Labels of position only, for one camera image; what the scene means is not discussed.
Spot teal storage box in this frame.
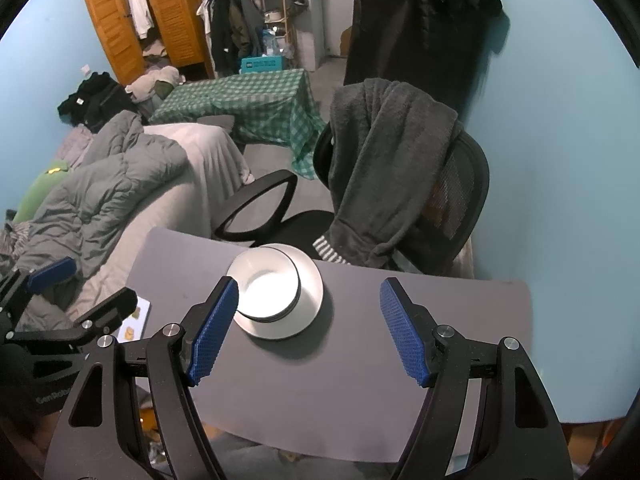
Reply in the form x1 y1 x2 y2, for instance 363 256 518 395
240 55 288 74

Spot white plate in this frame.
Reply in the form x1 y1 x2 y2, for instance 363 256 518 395
234 243 324 340

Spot orange wooden wardrobe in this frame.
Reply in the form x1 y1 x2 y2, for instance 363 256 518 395
85 0 214 86

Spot black hanging coat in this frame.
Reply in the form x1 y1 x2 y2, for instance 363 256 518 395
344 0 502 114

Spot black clothes pile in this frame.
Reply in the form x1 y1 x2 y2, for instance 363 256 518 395
58 72 137 133

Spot dark grey fleece robe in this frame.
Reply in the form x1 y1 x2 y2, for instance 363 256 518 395
314 78 461 268

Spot grey quilted duvet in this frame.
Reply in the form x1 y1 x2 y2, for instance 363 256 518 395
8 110 189 332

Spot green checkered tablecloth table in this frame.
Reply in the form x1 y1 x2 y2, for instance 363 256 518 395
150 68 326 180

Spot hanging dark clothes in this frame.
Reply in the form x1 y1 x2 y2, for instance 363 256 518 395
196 0 265 77

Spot black office chair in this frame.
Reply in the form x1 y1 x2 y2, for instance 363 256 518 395
213 126 489 278

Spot white bowl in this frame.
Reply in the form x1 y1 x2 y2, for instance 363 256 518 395
227 247 300 323

